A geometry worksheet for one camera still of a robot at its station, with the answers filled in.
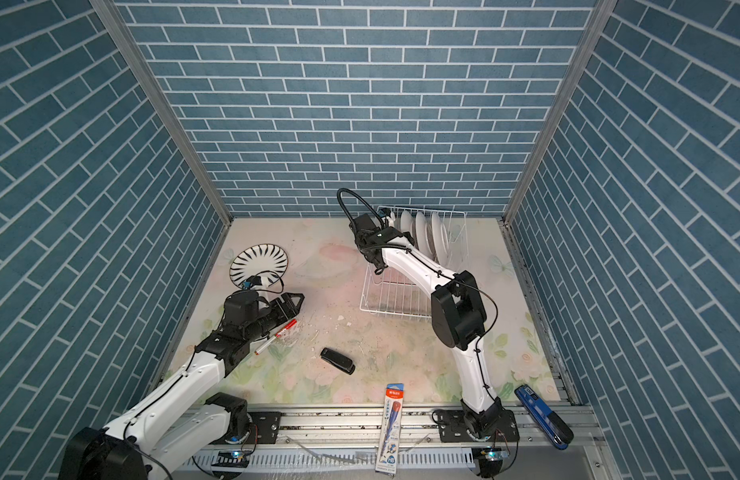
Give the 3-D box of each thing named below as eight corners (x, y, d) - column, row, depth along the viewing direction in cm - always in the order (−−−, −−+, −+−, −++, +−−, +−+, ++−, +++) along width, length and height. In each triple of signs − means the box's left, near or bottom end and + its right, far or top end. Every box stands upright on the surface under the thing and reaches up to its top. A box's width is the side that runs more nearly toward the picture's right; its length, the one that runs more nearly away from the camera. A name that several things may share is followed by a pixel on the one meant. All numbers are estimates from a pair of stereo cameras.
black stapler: (321, 359, 87) (319, 353, 84) (327, 350, 89) (325, 344, 85) (351, 376, 84) (350, 371, 81) (357, 366, 86) (356, 361, 82)
